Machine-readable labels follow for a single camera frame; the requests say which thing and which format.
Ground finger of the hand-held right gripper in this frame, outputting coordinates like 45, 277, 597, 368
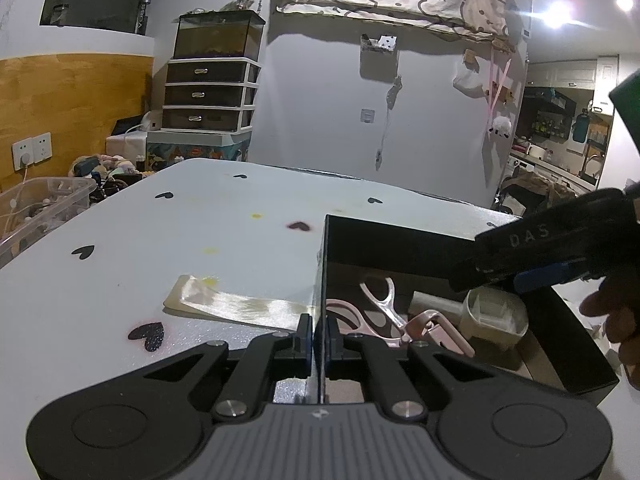
447, 257, 587, 295

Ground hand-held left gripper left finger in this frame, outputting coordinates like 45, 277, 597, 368
142, 312, 315, 422

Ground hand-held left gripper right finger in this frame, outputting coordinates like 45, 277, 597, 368
325, 310, 506, 422

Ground black box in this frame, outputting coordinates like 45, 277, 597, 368
314, 214, 620, 407

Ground person's right hand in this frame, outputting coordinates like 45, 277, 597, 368
579, 260, 640, 391

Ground pink scissors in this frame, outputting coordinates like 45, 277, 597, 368
325, 298, 403, 350

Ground brown cloth pile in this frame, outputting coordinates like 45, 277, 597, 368
499, 169, 577, 217

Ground white plastic cup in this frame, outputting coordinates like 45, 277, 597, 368
460, 285, 529, 357

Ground clear plastic sheet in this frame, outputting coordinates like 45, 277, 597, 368
162, 273, 318, 332

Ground washing machine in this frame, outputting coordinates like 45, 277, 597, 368
502, 154, 532, 187

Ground white rectangular block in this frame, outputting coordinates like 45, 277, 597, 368
408, 290, 467, 319

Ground blue hanging bottle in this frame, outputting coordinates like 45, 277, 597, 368
572, 109, 592, 144

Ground pink eyelash curler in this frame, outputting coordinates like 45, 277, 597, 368
399, 310, 477, 359

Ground white plush toy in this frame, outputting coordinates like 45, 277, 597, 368
487, 114, 514, 139

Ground dark green object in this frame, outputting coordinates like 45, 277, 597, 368
609, 72, 640, 154

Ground white kitchen cabinets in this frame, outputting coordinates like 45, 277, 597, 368
526, 56, 620, 92

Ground white plastic bag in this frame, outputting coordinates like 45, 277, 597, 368
452, 57, 484, 94

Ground colourful printed cabinet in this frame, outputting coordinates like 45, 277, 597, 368
146, 129, 252, 174

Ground pile of soft toys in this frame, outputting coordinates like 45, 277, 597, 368
67, 152, 147, 197

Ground white drawer unit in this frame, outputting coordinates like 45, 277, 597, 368
160, 57, 262, 134

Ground clear plastic storage bin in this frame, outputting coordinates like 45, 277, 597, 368
0, 177, 99, 270

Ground glass fish tank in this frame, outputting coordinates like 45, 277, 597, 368
172, 9, 266, 61

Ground pink hanging straps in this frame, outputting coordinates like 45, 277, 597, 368
481, 57, 514, 112

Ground hanging grey cord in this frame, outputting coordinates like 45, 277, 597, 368
374, 75, 404, 172

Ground clear wall holder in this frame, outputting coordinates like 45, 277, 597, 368
359, 33, 399, 81

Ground white wall outlet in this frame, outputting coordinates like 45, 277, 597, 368
31, 132, 54, 164
11, 139, 34, 171

